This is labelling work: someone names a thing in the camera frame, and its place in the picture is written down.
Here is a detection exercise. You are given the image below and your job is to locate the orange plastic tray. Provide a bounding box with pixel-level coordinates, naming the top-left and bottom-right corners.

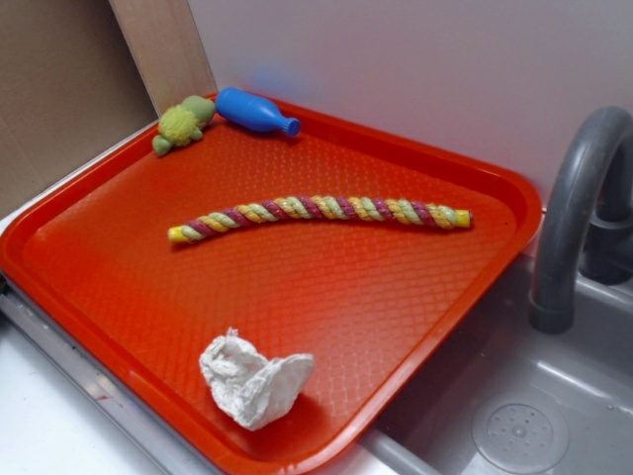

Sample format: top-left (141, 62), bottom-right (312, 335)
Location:
top-left (1, 104), bottom-right (541, 474)

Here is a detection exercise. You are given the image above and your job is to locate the blue plastic toy bottle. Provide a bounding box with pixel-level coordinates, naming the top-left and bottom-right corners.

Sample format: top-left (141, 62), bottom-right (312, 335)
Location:
top-left (216, 87), bottom-right (302, 137)

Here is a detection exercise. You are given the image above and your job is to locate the crumpled white paper towel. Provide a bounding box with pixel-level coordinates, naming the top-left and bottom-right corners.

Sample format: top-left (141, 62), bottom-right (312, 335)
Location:
top-left (199, 329), bottom-right (316, 431)

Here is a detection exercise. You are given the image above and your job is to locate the green plush turtle toy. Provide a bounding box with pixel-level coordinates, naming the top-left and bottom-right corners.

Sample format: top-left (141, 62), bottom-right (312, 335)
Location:
top-left (152, 95), bottom-right (216, 157)

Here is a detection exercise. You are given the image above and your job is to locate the grey toy sink basin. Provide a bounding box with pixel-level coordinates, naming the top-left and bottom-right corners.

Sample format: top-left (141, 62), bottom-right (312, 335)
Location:
top-left (361, 256), bottom-right (632, 474)

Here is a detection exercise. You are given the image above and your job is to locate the wooden board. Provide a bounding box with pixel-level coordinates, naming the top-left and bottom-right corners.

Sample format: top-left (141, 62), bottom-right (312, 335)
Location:
top-left (110, 0), bottom-right (217, 114)

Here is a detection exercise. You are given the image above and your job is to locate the grey toy faucet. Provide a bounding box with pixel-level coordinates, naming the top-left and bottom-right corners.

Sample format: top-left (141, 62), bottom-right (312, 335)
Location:
top-left (529, 106), bottom-right (632, 334)

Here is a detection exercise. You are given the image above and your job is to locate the brown cardboard panel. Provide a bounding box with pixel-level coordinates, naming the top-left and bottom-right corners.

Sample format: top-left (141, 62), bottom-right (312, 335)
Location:
top-left (1, 1), bottom-right (156, 216)

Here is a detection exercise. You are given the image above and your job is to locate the multicolored twisted rope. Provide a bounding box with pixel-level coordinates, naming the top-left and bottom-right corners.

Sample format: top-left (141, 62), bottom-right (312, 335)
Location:
top-left (167, 194), bottom-right (474, 245)

